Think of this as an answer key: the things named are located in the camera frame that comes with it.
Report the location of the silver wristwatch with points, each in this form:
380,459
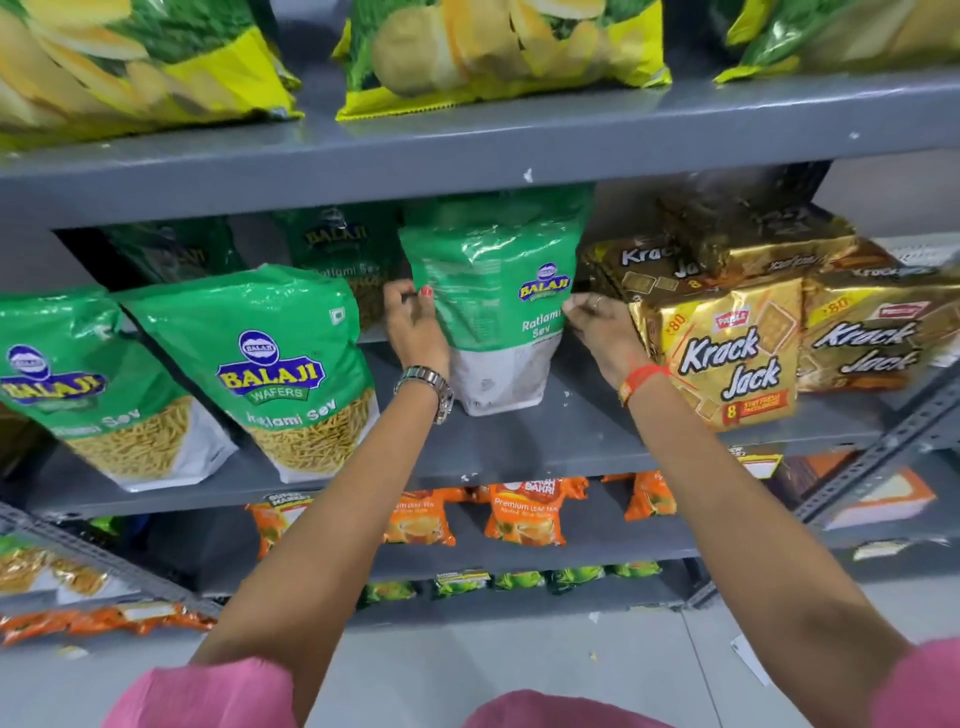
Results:
431,386

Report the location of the person's left thumb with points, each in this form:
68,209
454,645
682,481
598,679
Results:
427,294

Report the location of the white paper scrap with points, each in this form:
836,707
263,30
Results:
751,660

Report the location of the person's right forearm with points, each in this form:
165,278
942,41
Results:
750,525

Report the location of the person's left forearm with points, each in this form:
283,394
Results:
337,525

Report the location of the orange brown box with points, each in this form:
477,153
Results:
870,487

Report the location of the gold cracker packet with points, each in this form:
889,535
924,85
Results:
757,232
727,352
877,330
637,266

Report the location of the person's left hand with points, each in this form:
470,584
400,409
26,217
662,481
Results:
416,330

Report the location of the person's right hand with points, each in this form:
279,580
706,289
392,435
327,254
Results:
611,337

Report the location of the person's right fingers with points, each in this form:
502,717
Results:
589,306

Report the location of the orange tea packet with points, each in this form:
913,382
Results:
274,521
529,510
420,517
651,495

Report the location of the row of orange packets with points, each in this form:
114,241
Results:
105,621

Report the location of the pink garment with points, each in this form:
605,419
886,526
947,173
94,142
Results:
202,697

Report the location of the yellow fried snack packet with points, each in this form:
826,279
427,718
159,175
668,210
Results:
45,570

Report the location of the green snack pouch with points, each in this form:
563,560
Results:
97,390
277,360
180,247
502,300
352,247

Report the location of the grey metal shelf rack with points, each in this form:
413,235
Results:
450,150

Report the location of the yellow green chips bag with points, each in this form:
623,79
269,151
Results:
840,30
127,60
495,45

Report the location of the grey slotted metal rack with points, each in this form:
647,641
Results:
90,551
862,465

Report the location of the small green packet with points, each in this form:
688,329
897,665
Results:
634,570
517,580
461,583
576,577
388,592

